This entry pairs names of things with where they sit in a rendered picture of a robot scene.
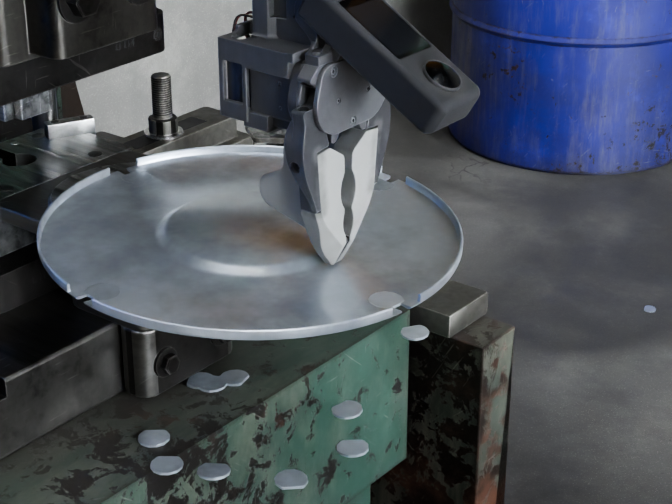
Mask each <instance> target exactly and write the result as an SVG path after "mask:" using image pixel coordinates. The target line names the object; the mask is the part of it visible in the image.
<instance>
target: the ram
mask: <svg viewBox="0 0 672 504"><path fill-rule="evenodd" d="M157 28H158V26H157V7H156V0H0V67H9V66H12V65H16V64H19V63H22V62H25V61H28V60H31V59H35V58H38V57H41V56H42V57H46V58H49V59H54V60H63V59H68V58H71V57H74V56H77V55H80V54H83V53H86V52H89V51H93V50H96V49H99V48H102V47H105V46H108V45H111V44H114V43H117V42H121V41H124V40H127V39H130V38H133V37H136V36H139V35H142V34H145V33H149V32H152V31H155V30H156V29H157Z"/></svg>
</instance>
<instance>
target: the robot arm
mask: <svg viewBox="0 0 672 504"><path fill-rule="evenodd" d="M248 14H252V15H248ZM241 16H244V22H242V23H239V24H237V21H238V19H239V17H241ZM247 17H250V18H253V19H251V20H248V21H247ZM249 34H252V35H251V37H250V35H249ZM242 36H245V37H246V38H245V39H237V38H239V37H242ZM218 61H219V89H220V115H223V116H226V117H230V118H234V119H237V120H241V121H244V126H247V127H251V128H255V129H258V130H262V131H265V132H270V131H272V130H274V129H277V128H282V129H285V130H287V131H286V134H285V138H284V147H283V167H282V168H281V169H279V170H275V171H272V172H269V173H266V174H264V175H263V176H262V177H261V179H260V186H259V188H260V193H261V196H262V198H263V199H264V201H265V202H266V203H267V204H268V205H269V206H271V207H272V208H274V209H276V210H277V211H279V212H281V213H282V214H284V215H285V216H287V217H289V218H290V219H292V220H293V221H295V222H297V223H298V224H300V225H301V226H303V227H304V228H305V229H306V232H307V234H308V235H309V238H310V241H311V243H312V245H313V247H314V249H315V251H316V252H317V254H318V255H319V256H320V257H321V259H322V260H323V261H324V262H325V263H326V264H329V265H334V264H335V263H337V262H340V261H341V260H342V259H343V257H344V255H345V254H346V252H347V250H348V249H349V247H350V245H351V244H352V242H353V240H354V238H355V236H356V234H357V231H358V229H359V227H360V224H361V222H362V220H363V217H364V215H365V213H366V210H367V208H368V205H369V202H370V199H371V196H372V192H373V188H374V184H376V183H377V182H378V179H379V175H380V171H381V167H382V162H383V158H384V154H385V150H386V146H387V142H388V137H389V131H390V122H391V106H390V103H391V104H392V105H393V106H394V107H395V108H396V109H397V110H398V111H399V112H400V113H401V114H403V115H404V116H405V117H406V118H407V119H408V120H409V121H410V122H411V123H412V124H413V125H414V126H415V127H416V128H417V129H418V130H419V131H420V132H422V133H424V134H431V133H433V132H435V131H437V130H440V129H442V128H444V127H446V126H448V125H450V124H452V123H454V122H456V121H458V120H460V119H462V118H464V117H466V116H467V115H468V113H469V112H470V110H471V109H472V107H473V106H474V104H475V103H476V101H477V100H478V98H479V96H480V89H479V87H478V86H477V85H476V84H475V83H474V82H473V81H472V80H471V79H470V78H469V77H467V76H466V75H465V74H464V73H463V72H462V71H461V70H460V69H459V68H458V67H457V66H456V65H454V64H453V63H452V62H451V61H450V60H449V59H448V58H447V57H446V56H445V55H444V54H443V53H442V52H440V51H439V50H438V49H437V48H436V47H435V46H434V45H433V44H432V43H431V42H430V41H429V40H427V39H426V38H425V37H424V36H423V35H422V34H421V33H420V32H419V31H418V30H417V29H416V28H415V27H413V26H412V25H411V24H410V23H409V22H408V21H407V20H406V19H405V18H404V17H403V16H402V15H400V14H399V13H398V12H397V11H396V10H395V9H394V8H393V7H392V6H391V5H390V4H389V3H387V2H386V1H385V0H252V11H248V12H247V13H246V14H240V15H238V16H236V18H235V19H234V22H233V28H232V32H231V33H228V34H225V35H222V36H219V37H218ZM226 61H227V81H226ZM227 83H228V98H227Z"/></svg>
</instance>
